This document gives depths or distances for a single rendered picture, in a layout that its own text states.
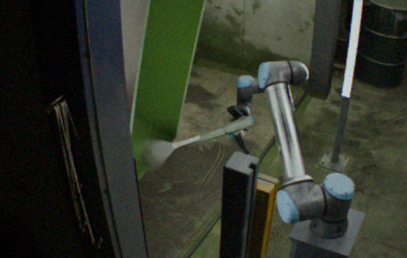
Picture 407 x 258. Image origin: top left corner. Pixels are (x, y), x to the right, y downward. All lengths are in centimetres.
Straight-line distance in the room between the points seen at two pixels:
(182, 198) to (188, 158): 41
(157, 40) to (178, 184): 106
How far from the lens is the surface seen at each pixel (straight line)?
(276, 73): 222
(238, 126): 258
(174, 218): 311
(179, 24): 265
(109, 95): 137
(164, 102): 295
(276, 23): 422
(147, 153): 275
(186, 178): 339
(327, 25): 406
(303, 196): 205
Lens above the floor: 229
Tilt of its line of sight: 36 degrees down
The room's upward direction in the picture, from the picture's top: straight up
